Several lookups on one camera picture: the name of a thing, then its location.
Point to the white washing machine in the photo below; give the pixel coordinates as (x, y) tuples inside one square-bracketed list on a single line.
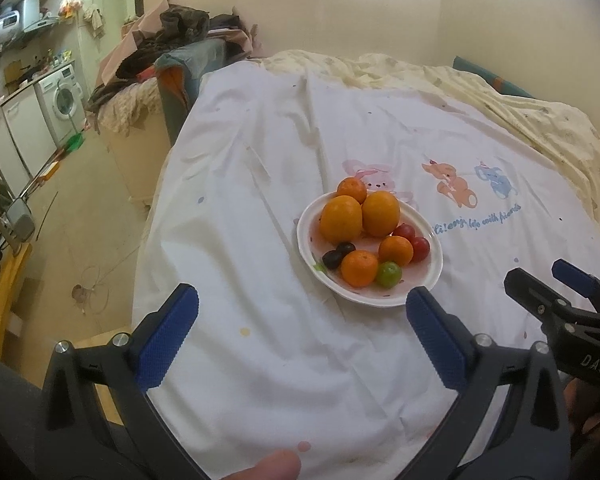
[(62, 100)]

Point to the pink dotted oval plate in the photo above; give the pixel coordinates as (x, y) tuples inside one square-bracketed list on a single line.
[(420, 280)]

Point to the small mandarin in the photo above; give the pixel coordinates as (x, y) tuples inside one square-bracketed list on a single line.
[(360, 269), (396, 250), (351, 190)]

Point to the large orange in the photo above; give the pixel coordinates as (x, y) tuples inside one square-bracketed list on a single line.
[(341, 219), (381, 214)]

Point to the person's left hand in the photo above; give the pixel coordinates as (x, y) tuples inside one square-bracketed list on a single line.
[(270, 467)]

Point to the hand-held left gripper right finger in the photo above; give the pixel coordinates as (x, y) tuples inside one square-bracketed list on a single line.
[(432, 335)]

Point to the white printed bed sheet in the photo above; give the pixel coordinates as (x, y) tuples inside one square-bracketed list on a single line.
[(260, 170)]

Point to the pile of dark clothes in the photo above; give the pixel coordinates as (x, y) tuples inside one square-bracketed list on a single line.
[(175, 30)]

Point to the red cherry tomato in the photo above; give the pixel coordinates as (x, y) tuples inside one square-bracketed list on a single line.
[(421, 249), (405, 231)]

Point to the yellow wooden table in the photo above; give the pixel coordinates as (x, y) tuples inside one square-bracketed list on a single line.
[(2, 290)]

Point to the green cherry tomato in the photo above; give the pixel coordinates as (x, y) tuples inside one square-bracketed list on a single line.
[(389, 275)]

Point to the green broom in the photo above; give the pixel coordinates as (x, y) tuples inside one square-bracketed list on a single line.
[(72, 141)]

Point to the pale yellow quilt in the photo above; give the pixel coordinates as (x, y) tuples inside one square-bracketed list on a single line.
[(555, 115)]

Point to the silver range hood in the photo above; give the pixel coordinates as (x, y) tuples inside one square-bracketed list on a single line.
[(22, 12)]

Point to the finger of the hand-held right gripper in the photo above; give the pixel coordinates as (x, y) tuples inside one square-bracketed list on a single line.
[(535, 292), (575, 275)]

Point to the hanging plastic bag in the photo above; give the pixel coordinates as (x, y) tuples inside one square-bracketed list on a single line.
[(70, 2)]

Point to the white kitchen cabinets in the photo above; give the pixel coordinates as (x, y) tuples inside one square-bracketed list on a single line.
[(10, 135)]

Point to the dark grape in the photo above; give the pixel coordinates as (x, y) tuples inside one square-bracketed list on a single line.
[(331, 259), (346, 248)]

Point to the person's right hand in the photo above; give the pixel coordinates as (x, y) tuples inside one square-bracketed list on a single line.
[(592, 410)]

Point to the teal pillow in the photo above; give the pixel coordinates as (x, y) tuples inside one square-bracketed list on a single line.
[(490, 72)]

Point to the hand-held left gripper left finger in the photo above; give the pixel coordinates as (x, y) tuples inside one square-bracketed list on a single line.
[(167, 335)]

